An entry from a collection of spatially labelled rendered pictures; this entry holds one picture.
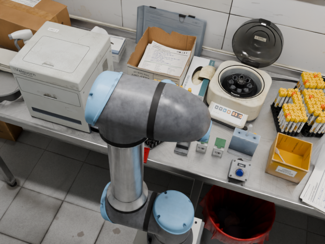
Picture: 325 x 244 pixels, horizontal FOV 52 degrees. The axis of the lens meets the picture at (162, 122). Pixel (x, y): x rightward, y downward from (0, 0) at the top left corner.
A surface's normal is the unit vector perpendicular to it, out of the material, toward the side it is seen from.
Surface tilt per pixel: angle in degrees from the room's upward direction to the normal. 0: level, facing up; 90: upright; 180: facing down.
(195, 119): 62
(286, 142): 90
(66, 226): 0
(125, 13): 90
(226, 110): 25
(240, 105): 90
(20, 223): 0
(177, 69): 1
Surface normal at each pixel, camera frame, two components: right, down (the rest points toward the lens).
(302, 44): -0.30, 0.75
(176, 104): 0.32, -0.22
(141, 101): -0.10, -0.15
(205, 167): 0.04, -0.61
